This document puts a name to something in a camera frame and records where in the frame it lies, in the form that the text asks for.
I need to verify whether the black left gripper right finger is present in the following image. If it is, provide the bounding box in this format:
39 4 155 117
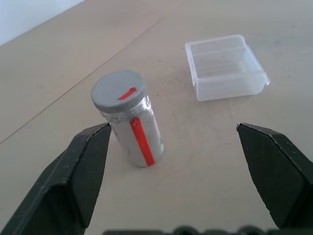
236 122 313 231

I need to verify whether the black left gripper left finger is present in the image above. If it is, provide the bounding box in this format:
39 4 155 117
0 122 112 235

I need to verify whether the grey bottle with red stripe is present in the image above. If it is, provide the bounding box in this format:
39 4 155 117
100 95 165 168

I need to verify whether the grey bottle cap red mark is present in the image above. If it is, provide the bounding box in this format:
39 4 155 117
90 70 147 114

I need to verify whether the clear plastic bin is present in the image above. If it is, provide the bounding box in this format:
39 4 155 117
184 34 271 102

